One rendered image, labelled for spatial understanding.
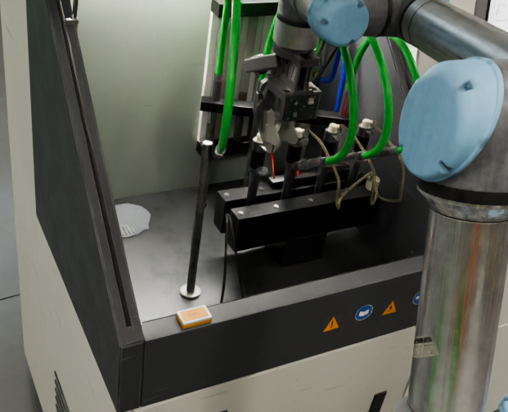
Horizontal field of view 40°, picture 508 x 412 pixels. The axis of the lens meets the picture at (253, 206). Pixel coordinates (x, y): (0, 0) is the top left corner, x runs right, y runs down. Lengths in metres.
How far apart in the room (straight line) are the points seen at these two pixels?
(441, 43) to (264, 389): 0.72
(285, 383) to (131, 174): 0.58
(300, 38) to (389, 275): 0.48
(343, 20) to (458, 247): 0.41
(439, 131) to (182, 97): 0.93
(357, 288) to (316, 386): 0.25
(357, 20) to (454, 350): 0.48
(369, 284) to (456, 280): 0.57
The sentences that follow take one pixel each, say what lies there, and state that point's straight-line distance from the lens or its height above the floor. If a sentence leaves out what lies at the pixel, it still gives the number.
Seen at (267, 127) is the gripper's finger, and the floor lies 1.18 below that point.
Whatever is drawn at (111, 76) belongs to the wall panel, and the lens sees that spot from 1.46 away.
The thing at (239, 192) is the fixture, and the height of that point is 0.98.
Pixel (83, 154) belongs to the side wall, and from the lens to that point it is 1.15.
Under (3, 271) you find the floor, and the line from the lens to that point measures 2.71.
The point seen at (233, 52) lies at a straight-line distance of 1.07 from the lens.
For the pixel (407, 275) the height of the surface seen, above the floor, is 0.95.
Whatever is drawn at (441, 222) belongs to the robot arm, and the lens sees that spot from 0.74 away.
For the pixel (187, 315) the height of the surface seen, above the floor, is 0.96.
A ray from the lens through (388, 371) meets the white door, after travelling 1.57.
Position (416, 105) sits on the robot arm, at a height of 1.47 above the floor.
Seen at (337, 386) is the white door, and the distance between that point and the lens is 1.49.
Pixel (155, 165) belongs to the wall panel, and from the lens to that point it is 1.61.
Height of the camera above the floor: 1.76
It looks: 35 degrees down
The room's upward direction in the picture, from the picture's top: 10 degrees clockwise
